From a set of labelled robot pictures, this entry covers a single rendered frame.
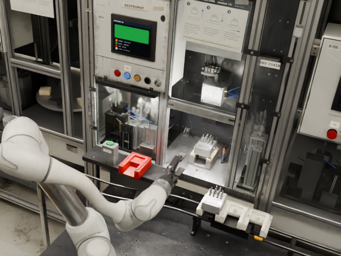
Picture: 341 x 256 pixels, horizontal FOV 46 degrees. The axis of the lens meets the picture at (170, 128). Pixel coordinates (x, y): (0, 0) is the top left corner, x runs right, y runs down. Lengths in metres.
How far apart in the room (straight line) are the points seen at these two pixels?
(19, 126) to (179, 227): 1.09
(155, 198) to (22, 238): 1.74
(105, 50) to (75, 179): 0.86
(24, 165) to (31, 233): 1.84
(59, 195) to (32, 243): 1.47
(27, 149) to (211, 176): 1.14
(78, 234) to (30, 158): 0.55
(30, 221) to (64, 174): 1.88
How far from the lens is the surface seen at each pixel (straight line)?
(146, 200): 1.64
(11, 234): 3.28
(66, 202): 1.77
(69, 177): 1.51
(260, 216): 2.14
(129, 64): 2.10
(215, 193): 2.10
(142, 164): 2.19
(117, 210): 1.74
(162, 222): 2.27
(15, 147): 1.46
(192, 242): 2.18
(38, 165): 1.45
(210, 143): 2.31
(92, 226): 1.86
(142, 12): 1.99
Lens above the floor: 2.23
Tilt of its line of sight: 29 degrees down
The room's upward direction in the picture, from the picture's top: 5 degrees clockwise
